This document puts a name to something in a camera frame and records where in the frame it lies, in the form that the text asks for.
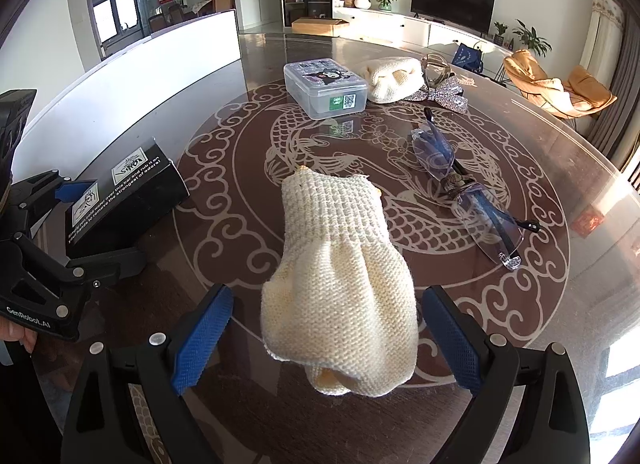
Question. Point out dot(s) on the large leafy potted plant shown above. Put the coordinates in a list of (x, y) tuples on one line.
[(532, 39)]

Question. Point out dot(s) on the grey curtain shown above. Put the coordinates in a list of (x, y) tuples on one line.
[(625, 109)]

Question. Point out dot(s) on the brown cardboard box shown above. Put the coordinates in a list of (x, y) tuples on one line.
[(317, 27)]

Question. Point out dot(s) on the dark-framed window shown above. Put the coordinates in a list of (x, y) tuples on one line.
[(125, 14)]

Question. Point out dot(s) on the clear rimless glasses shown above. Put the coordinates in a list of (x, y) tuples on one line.
[(482, 214)]

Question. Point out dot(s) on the black flat television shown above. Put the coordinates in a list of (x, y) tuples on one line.
[(452, 4)]

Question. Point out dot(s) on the orange lounge chair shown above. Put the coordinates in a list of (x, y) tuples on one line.
[(550, 87)]

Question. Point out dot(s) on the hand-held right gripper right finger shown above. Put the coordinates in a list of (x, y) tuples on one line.
[(450, 339)]

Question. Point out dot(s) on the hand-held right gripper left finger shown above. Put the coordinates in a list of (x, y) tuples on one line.
[(200, 339)]

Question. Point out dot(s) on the translucent brown hair clip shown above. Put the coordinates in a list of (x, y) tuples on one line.
[(436, 67)]

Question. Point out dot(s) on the blue tote bag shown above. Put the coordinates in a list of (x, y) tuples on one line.
[(467, 58)]

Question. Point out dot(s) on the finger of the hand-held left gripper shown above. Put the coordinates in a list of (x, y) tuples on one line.
[(72, 193), (115, 261)]

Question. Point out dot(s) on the cream knitted glove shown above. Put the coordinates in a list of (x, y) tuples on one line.
[(340, 269), (395, 77)]

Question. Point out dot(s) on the small potted plant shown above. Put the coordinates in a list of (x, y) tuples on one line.
[(500, 32)]

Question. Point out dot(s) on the white television console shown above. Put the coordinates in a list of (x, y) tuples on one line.
[(415, 29)]

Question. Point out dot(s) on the silver glitter bow clip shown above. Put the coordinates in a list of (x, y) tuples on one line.
[(445, 94)]

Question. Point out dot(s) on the covered floor air conditioner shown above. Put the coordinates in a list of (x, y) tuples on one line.
[(602, 39)]

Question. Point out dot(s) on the black cardboard box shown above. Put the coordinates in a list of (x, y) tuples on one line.
[(135, 189)]

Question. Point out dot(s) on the person's left hand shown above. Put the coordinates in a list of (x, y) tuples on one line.
[(20, 336)]

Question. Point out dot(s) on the round white vase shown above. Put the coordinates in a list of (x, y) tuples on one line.
[(363, 3)]

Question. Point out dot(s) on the clear plastic box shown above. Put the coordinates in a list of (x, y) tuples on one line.
[(320, 89)]

